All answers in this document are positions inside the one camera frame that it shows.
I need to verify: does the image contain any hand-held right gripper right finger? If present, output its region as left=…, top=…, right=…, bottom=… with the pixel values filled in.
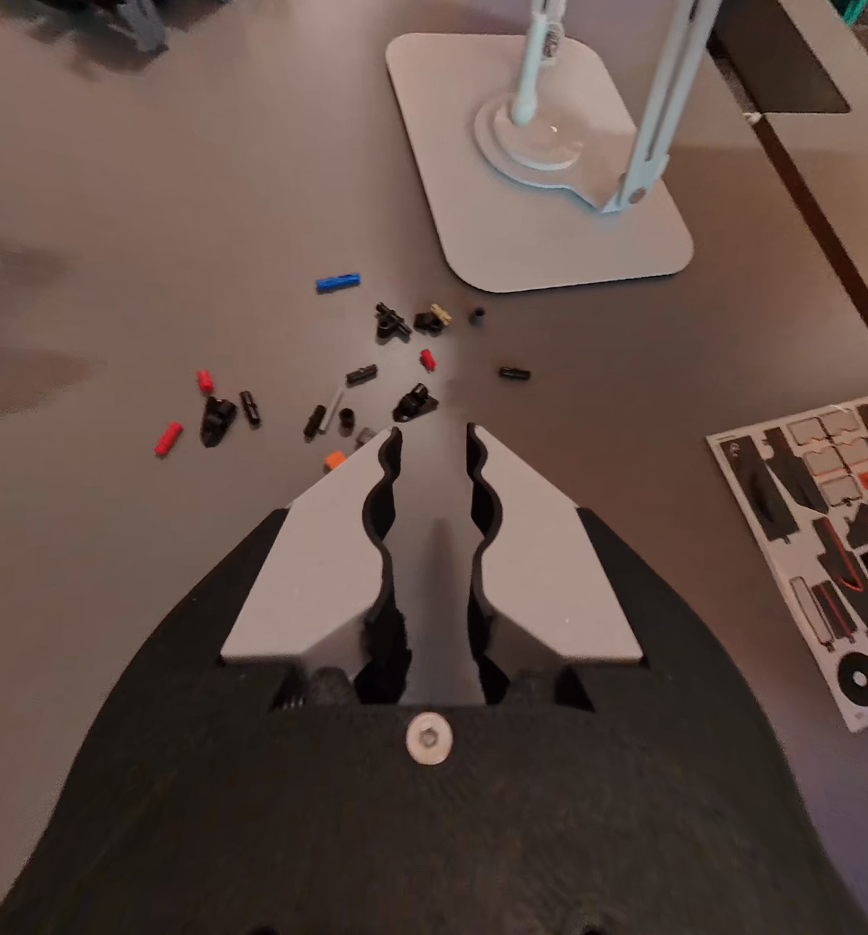
left=465, top=421, right=644, bottom=707

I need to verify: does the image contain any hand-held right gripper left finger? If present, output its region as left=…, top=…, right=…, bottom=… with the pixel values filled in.
left=221, top=427, right=413, bottom=706

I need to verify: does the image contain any black lego connector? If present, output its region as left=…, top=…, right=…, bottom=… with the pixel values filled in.
left=199, top=396, right=238, bottom=449
left=374, top=301, right=413, bottom=343
left=392, top=383, right=439, bottom=424

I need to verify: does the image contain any sticker sheet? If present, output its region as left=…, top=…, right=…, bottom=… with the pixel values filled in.
left=706, top=391, right=868, bottom=733

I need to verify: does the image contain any white book stand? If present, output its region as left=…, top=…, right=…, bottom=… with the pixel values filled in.
left=385, top=0, right=727, bottom=295

